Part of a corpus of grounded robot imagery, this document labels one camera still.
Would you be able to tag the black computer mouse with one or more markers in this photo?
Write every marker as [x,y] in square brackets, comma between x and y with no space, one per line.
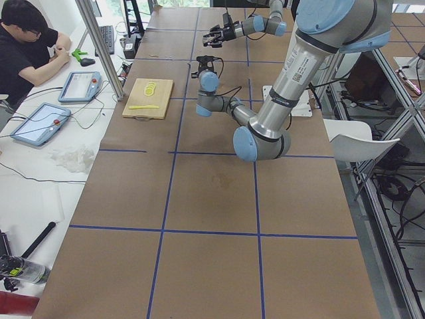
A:
[87,62]

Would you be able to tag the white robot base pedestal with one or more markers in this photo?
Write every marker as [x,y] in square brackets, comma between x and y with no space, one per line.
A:
[302,109]

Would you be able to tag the near blue teach pendant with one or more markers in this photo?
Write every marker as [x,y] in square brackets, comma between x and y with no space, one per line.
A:
[41,125]

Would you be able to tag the black box on desk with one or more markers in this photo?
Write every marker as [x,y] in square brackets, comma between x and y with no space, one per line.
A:
[130,46]

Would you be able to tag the lemon slice nearest knife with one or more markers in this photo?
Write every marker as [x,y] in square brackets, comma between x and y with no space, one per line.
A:
[148,94]

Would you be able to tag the aluminium frame post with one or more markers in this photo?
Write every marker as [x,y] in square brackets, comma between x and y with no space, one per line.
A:
[91,24]

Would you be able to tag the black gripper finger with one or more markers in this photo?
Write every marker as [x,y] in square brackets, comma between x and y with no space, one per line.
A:
[212,40]
[215,31]

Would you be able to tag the clear plastic bottle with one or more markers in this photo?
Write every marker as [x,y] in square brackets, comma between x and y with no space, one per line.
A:
[22,269]

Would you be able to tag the black marker pen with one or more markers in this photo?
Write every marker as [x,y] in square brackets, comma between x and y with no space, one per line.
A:
[39,239]

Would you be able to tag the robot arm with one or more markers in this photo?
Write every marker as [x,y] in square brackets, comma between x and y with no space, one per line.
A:
[272,25]
[322,28]

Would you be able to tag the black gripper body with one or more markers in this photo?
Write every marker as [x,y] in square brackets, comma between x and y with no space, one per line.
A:
[202,68]
[228,33]

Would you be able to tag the yellow plastic knife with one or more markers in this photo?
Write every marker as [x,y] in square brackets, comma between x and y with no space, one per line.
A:
[147,106]

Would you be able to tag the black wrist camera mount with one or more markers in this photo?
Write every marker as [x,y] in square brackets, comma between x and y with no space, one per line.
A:
[206,59]

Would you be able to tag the blue teach pendant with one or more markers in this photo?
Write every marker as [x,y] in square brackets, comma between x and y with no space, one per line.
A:
[41,125]
[80,87]

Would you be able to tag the green plastic toy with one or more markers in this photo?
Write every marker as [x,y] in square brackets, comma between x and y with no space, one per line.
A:
[78,54]

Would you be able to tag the white plastic chair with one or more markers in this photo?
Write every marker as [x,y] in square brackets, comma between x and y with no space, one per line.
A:
[353,141]

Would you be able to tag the crumpled white tissue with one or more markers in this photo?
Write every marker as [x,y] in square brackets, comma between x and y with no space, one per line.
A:
[77,159]

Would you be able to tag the seated person in black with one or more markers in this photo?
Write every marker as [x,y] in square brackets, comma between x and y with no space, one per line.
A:
[31,52]

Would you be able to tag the far blue teach pendant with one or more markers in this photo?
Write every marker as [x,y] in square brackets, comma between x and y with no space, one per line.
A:
[80,87]

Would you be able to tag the black keyboard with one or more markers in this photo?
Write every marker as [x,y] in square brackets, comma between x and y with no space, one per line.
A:
[107,33]

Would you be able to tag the wooden cutting board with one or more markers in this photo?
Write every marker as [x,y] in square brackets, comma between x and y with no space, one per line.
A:
[160,98]

